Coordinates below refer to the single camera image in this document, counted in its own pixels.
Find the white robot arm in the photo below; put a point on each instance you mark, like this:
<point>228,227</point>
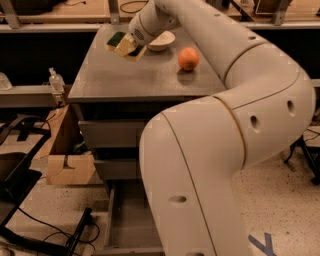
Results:
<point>189,152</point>

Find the bottom grey open drawer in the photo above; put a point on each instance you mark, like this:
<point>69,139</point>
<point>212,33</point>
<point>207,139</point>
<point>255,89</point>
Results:
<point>130,228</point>

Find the cardboard box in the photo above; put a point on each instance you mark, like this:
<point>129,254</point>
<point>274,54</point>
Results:
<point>64,165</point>

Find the green yellow sponge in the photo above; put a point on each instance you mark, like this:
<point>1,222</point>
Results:
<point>133,56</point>

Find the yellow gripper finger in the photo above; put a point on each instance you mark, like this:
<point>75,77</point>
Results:
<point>126,45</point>

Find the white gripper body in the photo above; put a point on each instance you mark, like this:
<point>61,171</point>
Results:
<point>138,30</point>

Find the clear plastic bottle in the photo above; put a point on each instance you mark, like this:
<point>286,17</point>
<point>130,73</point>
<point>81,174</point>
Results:
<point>56,81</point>

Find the grey wooden drawer cabinet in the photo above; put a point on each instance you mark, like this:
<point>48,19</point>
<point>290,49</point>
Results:
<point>109,87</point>

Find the top grey drawer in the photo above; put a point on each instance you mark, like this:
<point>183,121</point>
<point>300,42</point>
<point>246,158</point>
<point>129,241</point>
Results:
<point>111,133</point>

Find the black tripod stand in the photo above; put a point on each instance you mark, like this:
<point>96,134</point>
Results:
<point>311,154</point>

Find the middle grey drawer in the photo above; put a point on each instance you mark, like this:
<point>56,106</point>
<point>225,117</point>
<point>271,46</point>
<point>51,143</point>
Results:
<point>117,169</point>

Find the white bowl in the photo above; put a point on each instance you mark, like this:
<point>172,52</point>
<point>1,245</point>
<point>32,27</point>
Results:
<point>162,41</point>

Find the black chair frame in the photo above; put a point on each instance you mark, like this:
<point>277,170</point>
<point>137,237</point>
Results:
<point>16,181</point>

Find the orange fruit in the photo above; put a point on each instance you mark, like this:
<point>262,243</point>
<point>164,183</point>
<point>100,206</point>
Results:
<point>188,59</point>

